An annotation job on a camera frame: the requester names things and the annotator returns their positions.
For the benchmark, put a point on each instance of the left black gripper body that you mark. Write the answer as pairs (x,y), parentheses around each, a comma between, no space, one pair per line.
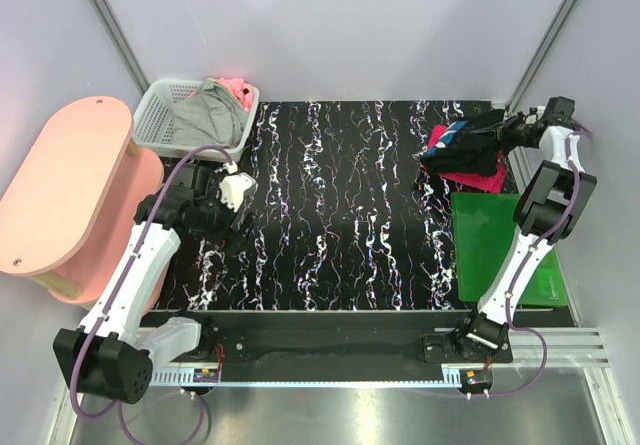
(215,218)

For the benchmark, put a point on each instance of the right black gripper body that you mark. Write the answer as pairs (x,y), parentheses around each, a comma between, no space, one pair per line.
(515,133)

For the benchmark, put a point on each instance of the black daisy print t-shirt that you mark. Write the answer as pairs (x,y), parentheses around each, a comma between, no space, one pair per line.
(470,146)

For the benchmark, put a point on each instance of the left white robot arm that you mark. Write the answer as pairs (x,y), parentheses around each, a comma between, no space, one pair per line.
(130,275)

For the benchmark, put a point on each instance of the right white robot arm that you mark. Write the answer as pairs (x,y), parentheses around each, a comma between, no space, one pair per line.
(547,212)

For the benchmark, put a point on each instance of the folded red t-shirt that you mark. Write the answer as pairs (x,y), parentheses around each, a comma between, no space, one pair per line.
(490,184)

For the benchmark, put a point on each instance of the white plastic laundry basket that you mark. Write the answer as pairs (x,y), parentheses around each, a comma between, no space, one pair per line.
(154,121)

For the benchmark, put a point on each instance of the grey t-shirt in basket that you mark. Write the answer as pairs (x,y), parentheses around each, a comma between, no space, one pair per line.
(213,115)

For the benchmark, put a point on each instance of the green folding board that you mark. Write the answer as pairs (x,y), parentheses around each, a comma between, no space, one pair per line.
(483,232)

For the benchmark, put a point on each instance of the pink garment in basket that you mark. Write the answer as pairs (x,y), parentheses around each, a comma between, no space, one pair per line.
(242,91)

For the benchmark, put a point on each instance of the pink oval tiered stool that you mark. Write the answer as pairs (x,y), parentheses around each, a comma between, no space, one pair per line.
(67,215)

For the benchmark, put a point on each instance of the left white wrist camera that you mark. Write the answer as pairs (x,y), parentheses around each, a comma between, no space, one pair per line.
(235,187)

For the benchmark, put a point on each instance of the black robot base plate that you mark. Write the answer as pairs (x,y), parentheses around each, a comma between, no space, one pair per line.
(341,347)

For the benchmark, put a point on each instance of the aluminium front rail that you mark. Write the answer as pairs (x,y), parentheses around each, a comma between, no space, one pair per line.
(552,348)

